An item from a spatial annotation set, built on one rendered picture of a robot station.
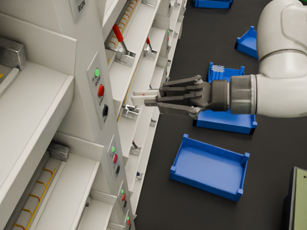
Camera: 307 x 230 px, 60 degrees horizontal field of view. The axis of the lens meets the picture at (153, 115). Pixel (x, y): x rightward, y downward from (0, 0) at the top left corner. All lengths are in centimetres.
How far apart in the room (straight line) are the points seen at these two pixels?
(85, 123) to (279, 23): 48
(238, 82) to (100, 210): 41
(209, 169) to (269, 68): 72
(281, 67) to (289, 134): 90
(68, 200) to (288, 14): 57
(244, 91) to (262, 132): 86
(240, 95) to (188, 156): 71
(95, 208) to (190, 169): 69
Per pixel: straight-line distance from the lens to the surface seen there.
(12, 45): 30
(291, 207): 105
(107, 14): 41
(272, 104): 60
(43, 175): 44
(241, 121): 145
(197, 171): 124
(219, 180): 123
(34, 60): 32
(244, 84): 60
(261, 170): 132
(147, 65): 90
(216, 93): 61
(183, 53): 181
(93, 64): 36
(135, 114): 72
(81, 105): 35
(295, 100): 60
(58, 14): 28
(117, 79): 57
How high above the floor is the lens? 108
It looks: 50 degrees down
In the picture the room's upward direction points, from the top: straight up
